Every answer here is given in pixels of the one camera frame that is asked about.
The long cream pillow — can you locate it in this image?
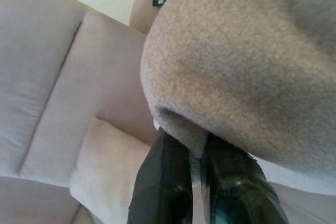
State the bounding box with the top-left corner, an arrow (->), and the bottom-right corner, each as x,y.
70,116 -> 160,224

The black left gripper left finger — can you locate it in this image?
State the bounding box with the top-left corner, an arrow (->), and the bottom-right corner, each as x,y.
127,126 -> 194,224

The fuzzy grey beige pillow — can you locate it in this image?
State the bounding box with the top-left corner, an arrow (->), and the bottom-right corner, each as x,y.
140,0 -> 336,196

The beige sofa back cushion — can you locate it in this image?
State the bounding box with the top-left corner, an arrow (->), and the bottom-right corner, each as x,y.
0,0 -> 155,183

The beige fabric sofa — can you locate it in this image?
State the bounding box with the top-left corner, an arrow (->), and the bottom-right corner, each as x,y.
0,0 -> 336,224

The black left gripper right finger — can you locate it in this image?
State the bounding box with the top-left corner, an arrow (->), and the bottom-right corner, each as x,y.
198,132 -> 287,224

